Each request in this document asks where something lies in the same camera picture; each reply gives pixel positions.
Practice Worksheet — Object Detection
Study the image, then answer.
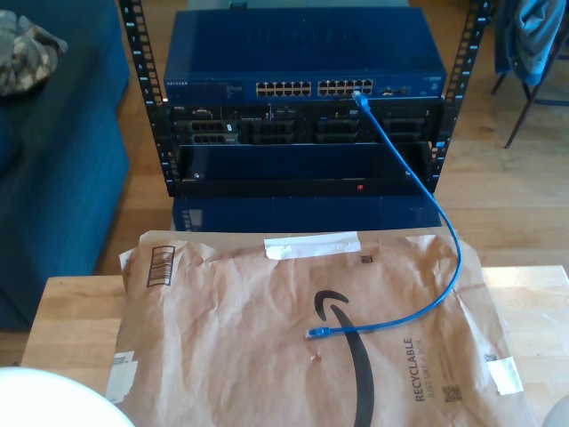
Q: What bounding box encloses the blue network cable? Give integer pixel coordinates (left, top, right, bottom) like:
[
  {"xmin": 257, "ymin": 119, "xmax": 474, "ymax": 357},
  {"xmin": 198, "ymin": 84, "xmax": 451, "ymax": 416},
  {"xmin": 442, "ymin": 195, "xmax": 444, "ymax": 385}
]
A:
[{"xmin": 304, "ymin": 90, "xmax": 463, "ymax": 342}]

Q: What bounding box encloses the dark blue box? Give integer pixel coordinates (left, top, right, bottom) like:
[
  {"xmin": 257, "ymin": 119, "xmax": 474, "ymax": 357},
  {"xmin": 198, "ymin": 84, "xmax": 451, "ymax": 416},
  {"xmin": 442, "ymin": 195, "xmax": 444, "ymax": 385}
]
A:
[{"xmin": 171, "ymin": 193, "xmax": 444, "ymax": 233}]

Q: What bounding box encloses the black rack shelf unit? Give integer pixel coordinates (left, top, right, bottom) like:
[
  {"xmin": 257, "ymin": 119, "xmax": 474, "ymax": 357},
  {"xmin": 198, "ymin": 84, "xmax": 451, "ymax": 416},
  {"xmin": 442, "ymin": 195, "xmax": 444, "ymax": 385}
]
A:
[{"xmin": 166, "ymin": 141, "xmax": 439, "ymax": 197}]

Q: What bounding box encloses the black rack server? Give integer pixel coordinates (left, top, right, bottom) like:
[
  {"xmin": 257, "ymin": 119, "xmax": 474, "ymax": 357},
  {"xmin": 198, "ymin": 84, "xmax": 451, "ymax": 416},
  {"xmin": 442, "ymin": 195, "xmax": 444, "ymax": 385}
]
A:
[{"xmin": 153, "ymin": 101, "xmax": 450, "ymax": 146}]

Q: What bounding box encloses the brown paper mailer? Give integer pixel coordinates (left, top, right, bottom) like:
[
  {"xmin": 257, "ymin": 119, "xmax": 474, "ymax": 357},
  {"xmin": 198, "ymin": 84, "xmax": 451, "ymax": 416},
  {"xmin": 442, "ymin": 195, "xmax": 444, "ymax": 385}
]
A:
[{"xmin": 102, "ymin": 229, "xmax": 541, "ymax": 427}]

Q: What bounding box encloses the blue sofa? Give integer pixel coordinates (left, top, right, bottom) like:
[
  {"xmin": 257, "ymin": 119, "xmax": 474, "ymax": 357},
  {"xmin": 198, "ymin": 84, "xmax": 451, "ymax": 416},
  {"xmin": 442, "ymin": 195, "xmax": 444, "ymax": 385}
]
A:
[{"xmin": 0, "ymin": 0, "xmax": 132, "ymax": 333}]

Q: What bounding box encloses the dark metal chair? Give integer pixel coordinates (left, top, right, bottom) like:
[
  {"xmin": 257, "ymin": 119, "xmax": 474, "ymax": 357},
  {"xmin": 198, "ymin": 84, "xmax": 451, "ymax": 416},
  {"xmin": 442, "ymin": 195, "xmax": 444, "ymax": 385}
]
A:
[{"xmin": 491, "ymin": 0, "xmax": 569, "ymax": 150}]

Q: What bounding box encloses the camouflage cloth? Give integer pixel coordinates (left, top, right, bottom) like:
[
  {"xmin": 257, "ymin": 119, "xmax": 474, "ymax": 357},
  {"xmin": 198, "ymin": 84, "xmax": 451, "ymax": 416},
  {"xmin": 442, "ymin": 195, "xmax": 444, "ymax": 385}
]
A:
[{"xmin": 0, "ymin": 9, "xmax": 69, "ymax": 97}]

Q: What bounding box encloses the blue network switch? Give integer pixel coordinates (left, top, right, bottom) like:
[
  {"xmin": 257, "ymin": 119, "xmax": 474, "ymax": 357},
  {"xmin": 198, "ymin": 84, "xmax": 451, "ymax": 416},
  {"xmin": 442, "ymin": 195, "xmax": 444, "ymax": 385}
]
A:
[{"xmin": 163, "ymin": 7, "xmax": 448, "ymax": 106}]

